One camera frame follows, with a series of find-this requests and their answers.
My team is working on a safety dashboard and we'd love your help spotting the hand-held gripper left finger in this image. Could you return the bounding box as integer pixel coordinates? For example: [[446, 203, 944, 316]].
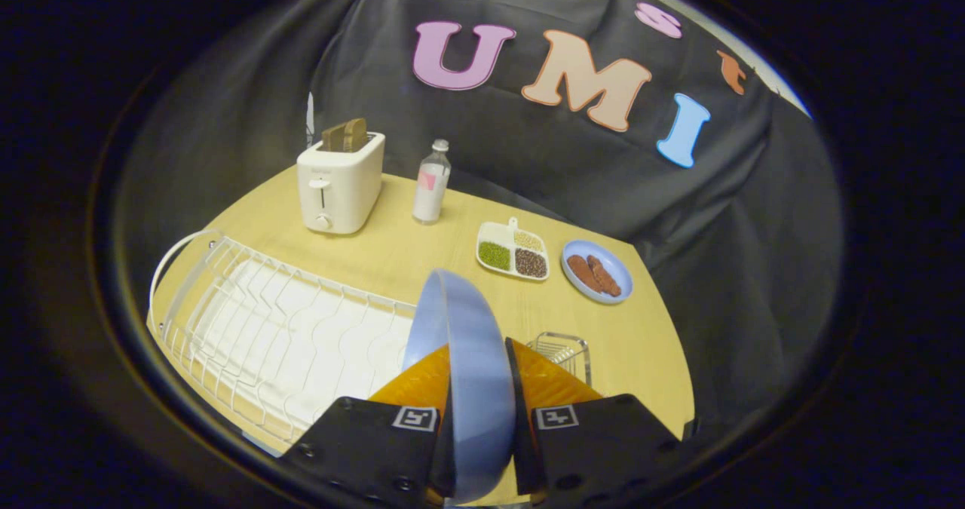
[[280, 343, 456, 509]]

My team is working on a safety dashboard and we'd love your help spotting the brown bread slice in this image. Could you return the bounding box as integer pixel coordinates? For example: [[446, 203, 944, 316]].
[[321, 118, 369, 153]]

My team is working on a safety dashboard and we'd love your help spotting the white divided tray with beans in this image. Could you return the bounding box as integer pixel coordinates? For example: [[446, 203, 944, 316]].
[[476, 217, 550, 281]]

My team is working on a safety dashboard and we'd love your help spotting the white wire dish rack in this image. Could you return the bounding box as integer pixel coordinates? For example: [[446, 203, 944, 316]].
[[148, 228, 420, 445]]

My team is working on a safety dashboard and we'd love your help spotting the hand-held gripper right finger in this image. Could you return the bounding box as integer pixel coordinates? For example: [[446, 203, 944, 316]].
[[504, 337, 682, 509]]

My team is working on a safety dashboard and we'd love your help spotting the black backdrop cloth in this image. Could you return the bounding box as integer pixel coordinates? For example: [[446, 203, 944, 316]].
[[121, 0, 844, 449]]

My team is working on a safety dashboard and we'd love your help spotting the small wire basket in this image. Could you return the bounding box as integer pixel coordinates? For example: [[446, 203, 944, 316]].
[[525, 332, 592, 386]]

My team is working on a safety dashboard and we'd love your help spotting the clear plastic bottle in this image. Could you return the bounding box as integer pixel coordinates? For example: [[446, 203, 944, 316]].
[[412, 139, 452, 225]]

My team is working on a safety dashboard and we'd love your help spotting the brown food piece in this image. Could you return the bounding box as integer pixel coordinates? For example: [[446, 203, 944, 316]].
[[587, 255, 623, 298], [567, 254, 602, 293]]

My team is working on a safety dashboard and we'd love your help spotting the white toaster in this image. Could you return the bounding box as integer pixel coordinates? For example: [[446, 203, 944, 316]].
[[296, 131, 386, 235]]

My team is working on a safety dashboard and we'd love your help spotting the small blue plate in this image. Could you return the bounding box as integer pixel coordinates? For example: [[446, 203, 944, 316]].
[[561, 239, 634, 305]]

